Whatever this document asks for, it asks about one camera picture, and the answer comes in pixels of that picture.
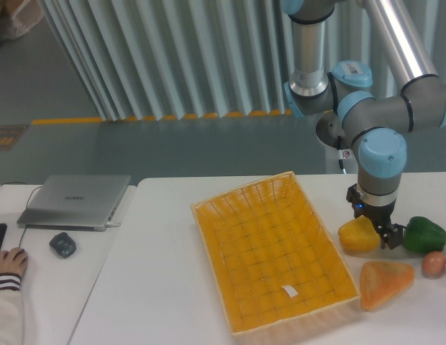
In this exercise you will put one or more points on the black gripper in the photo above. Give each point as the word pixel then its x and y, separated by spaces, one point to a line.
pixel 392 235

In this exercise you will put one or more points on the yellow bell pepper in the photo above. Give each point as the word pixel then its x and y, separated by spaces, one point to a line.
pixel 358 235

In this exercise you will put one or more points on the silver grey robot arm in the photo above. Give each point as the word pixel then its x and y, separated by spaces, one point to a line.
pixel 373 129

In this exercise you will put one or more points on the striped white sleeve forearm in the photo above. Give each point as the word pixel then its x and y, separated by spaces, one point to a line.
pixel 11 309

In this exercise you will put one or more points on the green bell pepper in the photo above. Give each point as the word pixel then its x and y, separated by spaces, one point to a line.
pixel 423 236

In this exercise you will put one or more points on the person's hand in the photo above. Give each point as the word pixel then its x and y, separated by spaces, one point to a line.
pixel 13 266

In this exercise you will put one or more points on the triangular toast bread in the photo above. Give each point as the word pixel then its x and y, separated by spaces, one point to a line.
pixel 381 281

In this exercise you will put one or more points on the brown egg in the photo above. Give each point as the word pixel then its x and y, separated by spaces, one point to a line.
pixel 433 264

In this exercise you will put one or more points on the white paper label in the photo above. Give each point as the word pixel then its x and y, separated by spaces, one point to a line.
pixel 290 290

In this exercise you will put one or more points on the yellow woven basket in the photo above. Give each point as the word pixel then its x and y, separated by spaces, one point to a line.
pixel 261 236

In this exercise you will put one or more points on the grey folding partition screen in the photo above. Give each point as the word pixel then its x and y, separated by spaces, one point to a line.
pixel 176 58

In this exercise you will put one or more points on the silver laptop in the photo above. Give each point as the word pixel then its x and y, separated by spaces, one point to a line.
pixel 75 202

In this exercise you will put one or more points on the dark grey puck device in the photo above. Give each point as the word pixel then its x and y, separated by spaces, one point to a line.
pixel 63 245

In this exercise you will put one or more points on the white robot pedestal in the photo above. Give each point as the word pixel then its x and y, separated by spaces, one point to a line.
pixel 339 158

